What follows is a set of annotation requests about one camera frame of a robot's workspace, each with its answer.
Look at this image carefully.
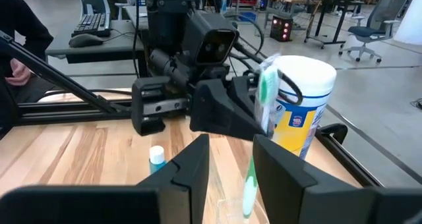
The wooden desk with black legs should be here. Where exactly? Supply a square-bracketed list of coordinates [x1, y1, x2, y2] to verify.
[263, 0, 372, 50]

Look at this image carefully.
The black computer keyboard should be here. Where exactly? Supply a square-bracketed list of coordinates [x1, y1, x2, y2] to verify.
[71, 12, 112, 38]

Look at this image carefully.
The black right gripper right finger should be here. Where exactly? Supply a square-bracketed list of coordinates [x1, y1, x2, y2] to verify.
[253, 134, 422, 224]

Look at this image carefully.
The white building column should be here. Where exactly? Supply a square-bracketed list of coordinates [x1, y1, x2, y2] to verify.
[393, 0, 422, 46]

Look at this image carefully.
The clear acrylic organizer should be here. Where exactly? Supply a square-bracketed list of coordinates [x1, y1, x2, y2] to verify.
[216, 197, 270, 224]

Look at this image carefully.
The black left wrist camera cable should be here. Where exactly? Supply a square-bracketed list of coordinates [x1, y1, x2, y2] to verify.
[230, 39, 304, 106]

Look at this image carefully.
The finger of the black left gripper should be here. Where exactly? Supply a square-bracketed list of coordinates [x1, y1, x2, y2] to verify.
[189, 74, 267, 142]
[131, 76, 171, 136]

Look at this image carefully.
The person's hand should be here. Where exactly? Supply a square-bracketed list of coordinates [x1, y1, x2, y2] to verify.
[4, 58, 32, 87]

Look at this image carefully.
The black box with red lights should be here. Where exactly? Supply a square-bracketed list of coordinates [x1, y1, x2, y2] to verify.
[269, 15, 294, 43]

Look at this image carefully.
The teal mouthwash bottle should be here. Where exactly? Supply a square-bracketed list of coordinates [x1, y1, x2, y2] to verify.
[148, 145, 167, 175]

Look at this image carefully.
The grey desk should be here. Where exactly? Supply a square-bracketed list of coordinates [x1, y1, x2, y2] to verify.
[45, 5, 149, 65]

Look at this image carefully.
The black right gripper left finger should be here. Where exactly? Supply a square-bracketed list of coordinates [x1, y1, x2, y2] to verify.
[0, 134, 210, 224]

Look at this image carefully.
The grey office chair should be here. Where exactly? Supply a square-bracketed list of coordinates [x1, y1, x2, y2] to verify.
[338, 0, 410, 64]

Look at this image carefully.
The black computer mouse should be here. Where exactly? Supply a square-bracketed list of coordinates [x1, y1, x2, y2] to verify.
[68, 33, 105, 49]

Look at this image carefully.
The green toothbrush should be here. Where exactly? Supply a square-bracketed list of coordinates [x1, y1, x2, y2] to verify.
[242, 53, 283, 220]

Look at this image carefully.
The person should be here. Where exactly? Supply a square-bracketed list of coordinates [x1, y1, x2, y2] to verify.
[0, 0, 55, 105]

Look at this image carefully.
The Lysol wipes canister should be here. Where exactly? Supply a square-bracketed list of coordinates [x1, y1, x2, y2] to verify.
[268, 55, 338, 161]

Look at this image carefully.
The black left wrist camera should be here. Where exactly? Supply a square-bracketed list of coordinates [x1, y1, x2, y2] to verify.
[182, 11, 241, 67]

